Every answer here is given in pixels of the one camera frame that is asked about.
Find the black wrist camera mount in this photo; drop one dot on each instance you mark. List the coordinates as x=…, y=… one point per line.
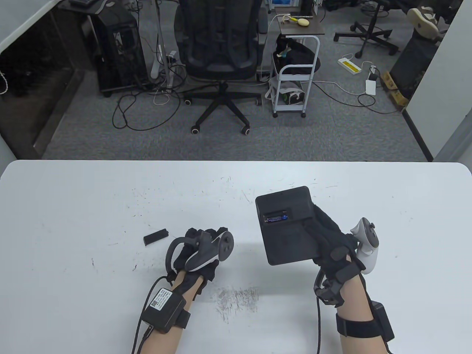
x=332, y=293

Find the blue white box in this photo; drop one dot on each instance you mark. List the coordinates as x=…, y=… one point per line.
x=284, y=2

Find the person's left forearm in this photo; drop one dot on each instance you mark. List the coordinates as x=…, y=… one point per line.
x=182, y=282

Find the pale yellow round object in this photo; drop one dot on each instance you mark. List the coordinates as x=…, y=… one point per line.
x=303, y=21

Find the plain white power strip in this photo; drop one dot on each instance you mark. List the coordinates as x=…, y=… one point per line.
x=156, y=62

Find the black mesh office chair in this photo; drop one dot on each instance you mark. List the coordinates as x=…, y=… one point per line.
x=221, y=48

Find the brown partition foot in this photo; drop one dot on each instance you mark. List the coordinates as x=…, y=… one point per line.
x=400, y=98
x=390, y=81

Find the person's left hand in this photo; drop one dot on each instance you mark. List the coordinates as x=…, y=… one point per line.
x=208, y=272

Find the black calculator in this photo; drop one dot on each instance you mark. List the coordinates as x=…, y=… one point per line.
x=287, y=243

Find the white power adapter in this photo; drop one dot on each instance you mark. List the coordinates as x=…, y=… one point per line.
x=371, y=87

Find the small black purple battery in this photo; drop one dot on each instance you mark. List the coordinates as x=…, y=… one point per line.
x=276, y=217

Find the black box with white label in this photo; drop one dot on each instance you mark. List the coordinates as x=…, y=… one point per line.
x=162, y=309

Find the black partition panel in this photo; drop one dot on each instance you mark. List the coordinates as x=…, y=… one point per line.
x=413, y=66

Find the white yellow power strip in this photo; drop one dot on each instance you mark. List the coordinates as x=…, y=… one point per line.
x=350, y=65

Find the plain black sensor box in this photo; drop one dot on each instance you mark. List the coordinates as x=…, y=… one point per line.
x=383, y=320

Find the person's right hand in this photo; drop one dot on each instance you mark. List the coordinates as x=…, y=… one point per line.
x=332, y=243

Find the black swivel chair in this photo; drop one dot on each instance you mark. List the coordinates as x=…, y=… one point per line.
x=370, y=33

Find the black white hand controller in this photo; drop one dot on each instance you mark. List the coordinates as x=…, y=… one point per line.
x=206, y=254
x=367, y=250

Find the white black bag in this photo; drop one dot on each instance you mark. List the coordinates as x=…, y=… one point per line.
x=291, y=96

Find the black computer tower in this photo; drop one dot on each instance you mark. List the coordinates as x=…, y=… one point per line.
x=118, y=48

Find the black battery cover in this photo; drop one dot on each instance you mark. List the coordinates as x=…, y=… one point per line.
x=155, y=237

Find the person's right forearm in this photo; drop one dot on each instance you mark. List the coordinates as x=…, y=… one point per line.
x=354, y=302

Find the white cart with wooden top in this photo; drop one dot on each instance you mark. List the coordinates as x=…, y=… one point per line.
x=300, y=26

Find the white metal frame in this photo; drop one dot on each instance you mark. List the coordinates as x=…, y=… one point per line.
x=162, y=37

